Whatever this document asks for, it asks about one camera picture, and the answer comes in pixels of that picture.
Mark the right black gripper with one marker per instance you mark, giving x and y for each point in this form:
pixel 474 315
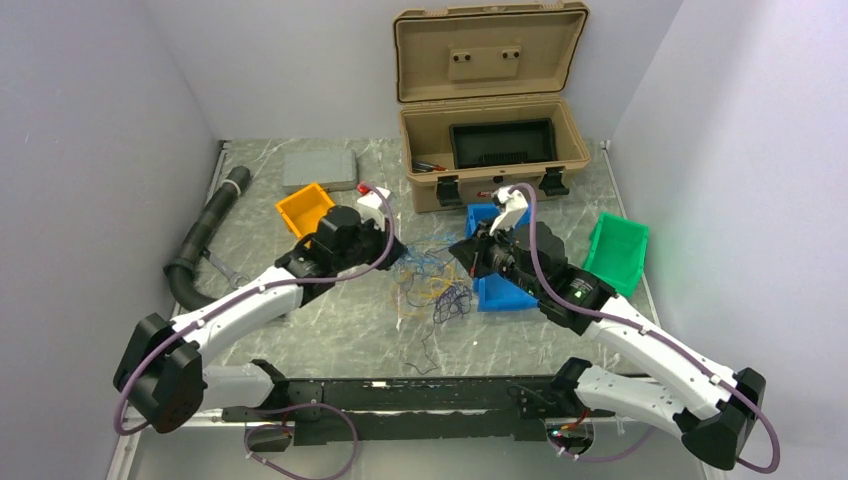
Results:
pixel 473 251

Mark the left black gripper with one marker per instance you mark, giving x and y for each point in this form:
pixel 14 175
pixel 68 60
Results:
pixel 383 238

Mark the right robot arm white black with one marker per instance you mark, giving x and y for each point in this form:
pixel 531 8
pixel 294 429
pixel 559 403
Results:
pixel 712 409

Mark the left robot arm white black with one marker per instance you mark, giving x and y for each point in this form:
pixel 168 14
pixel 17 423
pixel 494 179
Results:
pixel 165 377

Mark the blue plastic bin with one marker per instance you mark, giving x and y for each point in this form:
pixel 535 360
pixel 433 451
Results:
pixel 495 294

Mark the orange plastic bin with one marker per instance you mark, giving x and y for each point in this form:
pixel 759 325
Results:
pixel 301 211

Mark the grey plastic case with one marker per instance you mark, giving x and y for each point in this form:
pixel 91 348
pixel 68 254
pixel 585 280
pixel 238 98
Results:
pixel 332 169

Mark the screwdrivers in toolbox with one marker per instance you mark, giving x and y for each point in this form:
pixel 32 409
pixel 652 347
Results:
pixel 424 167

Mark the black tray in toolbox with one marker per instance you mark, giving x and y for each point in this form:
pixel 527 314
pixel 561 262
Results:
pixel 503 143

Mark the silver wrench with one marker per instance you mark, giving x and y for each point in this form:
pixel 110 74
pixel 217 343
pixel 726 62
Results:
pixel 234 278

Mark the green plastic bin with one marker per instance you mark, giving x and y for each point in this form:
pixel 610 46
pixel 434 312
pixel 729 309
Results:
pixel 617 252

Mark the tan open toolbox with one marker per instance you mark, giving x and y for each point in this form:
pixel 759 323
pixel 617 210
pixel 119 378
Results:
pixel 480 64

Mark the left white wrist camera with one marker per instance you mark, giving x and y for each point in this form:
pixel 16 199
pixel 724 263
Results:
pixel 371 204

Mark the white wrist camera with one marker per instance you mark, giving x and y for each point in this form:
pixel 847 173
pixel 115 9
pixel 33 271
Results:
pixel 371 204
pixel 512 206

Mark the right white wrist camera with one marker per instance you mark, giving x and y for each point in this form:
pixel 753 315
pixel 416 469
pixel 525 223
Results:
pixel 512 206

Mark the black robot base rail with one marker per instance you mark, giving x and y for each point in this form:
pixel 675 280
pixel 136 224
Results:
pixel 415 408

